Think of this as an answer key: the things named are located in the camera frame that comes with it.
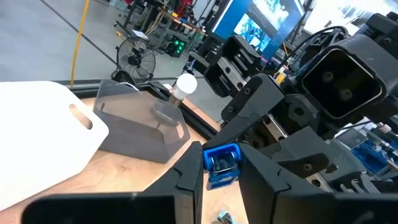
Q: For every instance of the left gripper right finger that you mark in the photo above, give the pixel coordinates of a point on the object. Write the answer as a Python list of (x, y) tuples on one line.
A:
[(255, 180)]

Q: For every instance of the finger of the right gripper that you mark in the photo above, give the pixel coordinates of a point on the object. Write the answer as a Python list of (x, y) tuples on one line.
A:
[(298, 149), (252, 99)]

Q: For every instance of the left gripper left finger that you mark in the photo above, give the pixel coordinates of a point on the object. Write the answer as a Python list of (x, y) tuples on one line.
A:
[(189, 174)]

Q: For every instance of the small blue stapler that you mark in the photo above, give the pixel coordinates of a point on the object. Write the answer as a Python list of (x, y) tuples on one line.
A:
[(217, 152)]

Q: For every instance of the light blue staple remover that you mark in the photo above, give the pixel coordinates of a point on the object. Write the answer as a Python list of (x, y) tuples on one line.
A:
[(225, 217)]

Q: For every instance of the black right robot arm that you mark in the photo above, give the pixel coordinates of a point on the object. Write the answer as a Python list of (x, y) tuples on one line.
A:
[(342, 84)]

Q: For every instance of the computer monitor blue screen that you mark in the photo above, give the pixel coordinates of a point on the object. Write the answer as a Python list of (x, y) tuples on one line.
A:
[(236, 18)]

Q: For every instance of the white bulb lamp brass base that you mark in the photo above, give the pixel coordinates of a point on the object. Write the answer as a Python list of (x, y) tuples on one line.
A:
[(186, 84)]

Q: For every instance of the smoky brown plastic bin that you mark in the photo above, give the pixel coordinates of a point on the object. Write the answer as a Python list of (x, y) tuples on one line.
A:
[(133, 137)]

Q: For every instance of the green lit computer case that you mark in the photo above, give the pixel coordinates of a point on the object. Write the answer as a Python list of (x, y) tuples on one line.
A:
[(177, 46)]

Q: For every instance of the blue storage crate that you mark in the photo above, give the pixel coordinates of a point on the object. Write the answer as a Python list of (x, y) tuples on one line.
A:
[(370, 155)]

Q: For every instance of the cluttered black workbench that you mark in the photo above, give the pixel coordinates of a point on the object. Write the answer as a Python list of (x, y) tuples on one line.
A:
[(161, 21)]

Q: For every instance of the black floor fan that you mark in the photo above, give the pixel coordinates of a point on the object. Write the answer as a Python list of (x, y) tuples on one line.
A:
[(135, 59)]

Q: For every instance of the white plastic bin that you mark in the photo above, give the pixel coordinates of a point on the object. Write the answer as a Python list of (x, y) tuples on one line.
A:
[(37, 140)]

